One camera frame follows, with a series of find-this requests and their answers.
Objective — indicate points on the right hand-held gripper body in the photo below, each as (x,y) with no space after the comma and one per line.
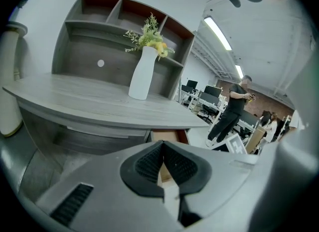
(236,146)

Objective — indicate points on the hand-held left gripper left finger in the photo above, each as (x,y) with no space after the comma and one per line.
(104,188)

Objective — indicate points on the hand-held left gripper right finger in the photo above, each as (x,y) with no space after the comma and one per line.
(219,188)

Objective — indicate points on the brown cardboard box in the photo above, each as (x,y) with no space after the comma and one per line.
(255,140)

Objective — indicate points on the black office chair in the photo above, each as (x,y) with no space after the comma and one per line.
(208,113)

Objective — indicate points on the black monitor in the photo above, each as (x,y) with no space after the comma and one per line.
(211,93)
(192,85)

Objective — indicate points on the white office desk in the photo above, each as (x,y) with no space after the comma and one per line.
(197,98)

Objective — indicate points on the long ceiling light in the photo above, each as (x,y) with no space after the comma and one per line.
(218,32)
(239,71)

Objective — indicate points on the grey wooden desk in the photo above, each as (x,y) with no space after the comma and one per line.
(87,98)

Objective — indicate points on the white ribbed vase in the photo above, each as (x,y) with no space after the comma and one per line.
(143,76)

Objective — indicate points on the grey desk shelf hutch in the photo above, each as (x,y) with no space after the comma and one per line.
(82,51)

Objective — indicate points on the yellow green flower bouquet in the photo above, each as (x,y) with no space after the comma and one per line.
(150,35)

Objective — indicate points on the cream round column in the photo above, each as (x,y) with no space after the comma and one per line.
(11,76)

